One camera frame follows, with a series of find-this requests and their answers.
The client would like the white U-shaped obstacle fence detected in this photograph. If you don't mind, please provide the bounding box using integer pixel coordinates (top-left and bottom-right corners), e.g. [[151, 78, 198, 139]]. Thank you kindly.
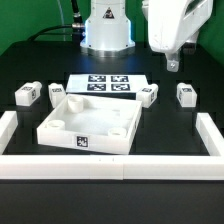
[[0, 113, 224, 180]]

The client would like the black cable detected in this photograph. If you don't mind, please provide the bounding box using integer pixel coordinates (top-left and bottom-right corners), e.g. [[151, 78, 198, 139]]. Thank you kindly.
[[27, 0, 86, 42]]

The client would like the white marker sheet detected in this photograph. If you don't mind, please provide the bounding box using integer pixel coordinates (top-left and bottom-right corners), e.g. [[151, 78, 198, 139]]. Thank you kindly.
[[66, 74, 148, 93]]

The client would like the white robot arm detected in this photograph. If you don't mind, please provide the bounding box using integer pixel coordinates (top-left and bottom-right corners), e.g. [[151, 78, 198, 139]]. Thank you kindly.
[[142, 0, 213, 72]]

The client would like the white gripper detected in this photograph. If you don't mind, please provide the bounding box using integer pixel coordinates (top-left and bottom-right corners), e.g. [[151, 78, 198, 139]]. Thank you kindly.
[[165, 49, 180, 72]]

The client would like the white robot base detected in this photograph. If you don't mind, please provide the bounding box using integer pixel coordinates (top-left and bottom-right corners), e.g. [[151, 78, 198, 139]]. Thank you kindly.
[[80, 0, 135, 57]]

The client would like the white square table top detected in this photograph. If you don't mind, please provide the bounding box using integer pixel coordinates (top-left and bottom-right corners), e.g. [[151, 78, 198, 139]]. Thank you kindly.
[[37, 94, 142, 155]]

